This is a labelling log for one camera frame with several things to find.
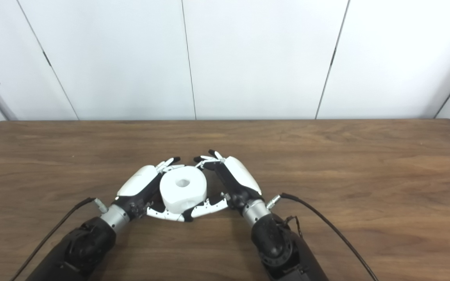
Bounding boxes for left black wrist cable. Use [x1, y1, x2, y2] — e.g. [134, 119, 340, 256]
[10, 197, 109, 281]

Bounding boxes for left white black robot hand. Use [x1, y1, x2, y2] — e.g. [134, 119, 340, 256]
[112, 157, 186, 223]

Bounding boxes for round white plastic piece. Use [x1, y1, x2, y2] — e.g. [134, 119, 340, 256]
[159, 166, 208, 214]

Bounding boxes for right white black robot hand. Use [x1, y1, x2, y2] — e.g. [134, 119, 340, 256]
[184, 149, 263, 222]

